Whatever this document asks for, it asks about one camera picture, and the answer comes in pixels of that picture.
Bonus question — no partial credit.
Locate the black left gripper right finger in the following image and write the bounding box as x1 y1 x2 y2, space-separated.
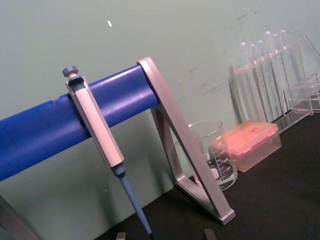
203 228 216 240

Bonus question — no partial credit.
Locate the clear glass beaker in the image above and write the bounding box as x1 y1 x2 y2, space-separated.
174 119 239 193

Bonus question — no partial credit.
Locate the black table cloth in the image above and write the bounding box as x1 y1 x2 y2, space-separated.
93 111 320 240

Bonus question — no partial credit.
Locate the pink pipette tip box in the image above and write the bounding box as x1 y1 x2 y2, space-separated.
212 119 283 174

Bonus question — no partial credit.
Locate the white and blue pipette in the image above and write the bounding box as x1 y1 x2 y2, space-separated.
61 65 153 236

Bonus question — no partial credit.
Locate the pipette stand with blue bar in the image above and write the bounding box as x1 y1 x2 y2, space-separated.
0 56 237 240

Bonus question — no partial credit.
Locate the clear acrylic tube rack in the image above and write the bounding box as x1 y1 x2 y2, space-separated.
226 34 320 135

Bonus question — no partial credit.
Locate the clear plastic tube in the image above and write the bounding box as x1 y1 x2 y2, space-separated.
248 43 275 122
239 41 266 122
271 33 295 116
264 30 288 118
256 39 282 121
279 29 305 111

